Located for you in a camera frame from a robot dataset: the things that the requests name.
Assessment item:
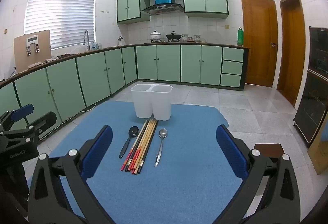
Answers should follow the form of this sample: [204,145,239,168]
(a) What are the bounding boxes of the metal spoon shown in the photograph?
[154,128,168,167]

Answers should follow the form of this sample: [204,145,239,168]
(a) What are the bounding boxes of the plain wooden door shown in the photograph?
[276,0,306,107]

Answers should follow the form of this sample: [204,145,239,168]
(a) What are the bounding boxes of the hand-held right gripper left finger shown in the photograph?
[28,125,114,224]

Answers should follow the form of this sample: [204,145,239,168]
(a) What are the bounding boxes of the white twin utensil holder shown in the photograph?
[131,84,173,121]

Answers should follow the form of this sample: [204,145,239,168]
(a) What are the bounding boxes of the brown stool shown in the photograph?
[254,143,285,157]

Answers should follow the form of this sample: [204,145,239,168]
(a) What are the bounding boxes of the chrome kitchen faucet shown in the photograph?
[83,30,91,51]

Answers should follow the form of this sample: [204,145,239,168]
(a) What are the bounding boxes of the wooden board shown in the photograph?
[14,30,52,73]

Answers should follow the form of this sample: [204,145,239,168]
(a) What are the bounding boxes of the black plastic spoon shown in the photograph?
[119,126,139,159]

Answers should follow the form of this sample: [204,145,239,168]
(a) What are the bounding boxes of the black wok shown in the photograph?
[166,31,182,42]

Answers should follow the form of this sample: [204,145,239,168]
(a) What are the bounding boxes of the wooden door with handle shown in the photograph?
[240,0,278,88]

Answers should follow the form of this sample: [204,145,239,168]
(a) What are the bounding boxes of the black glass-front cabinet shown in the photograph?
[293,26,328,149]

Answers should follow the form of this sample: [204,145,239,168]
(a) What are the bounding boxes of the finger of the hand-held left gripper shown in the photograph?
[0,103,34,133]
[0,111,57,147]

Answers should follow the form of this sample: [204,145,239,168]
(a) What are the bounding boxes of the black range hood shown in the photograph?
[142,3,184,15]

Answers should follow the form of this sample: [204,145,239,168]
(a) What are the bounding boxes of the white device on board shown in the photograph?
[25,34,41,56]

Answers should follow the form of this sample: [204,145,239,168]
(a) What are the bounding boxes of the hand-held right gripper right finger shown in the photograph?
[213,124,301,224]

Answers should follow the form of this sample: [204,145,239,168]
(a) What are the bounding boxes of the green base cabinets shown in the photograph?
[0,43,249,142]

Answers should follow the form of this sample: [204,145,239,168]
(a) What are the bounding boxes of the white window blind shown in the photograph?
[24,0,98,50]

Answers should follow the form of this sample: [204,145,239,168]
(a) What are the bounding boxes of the bundle of mixed chopsticks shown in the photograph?
[120,118,158,175]

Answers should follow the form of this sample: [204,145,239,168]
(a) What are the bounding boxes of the blue table mat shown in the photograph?
[27,100,244,224]

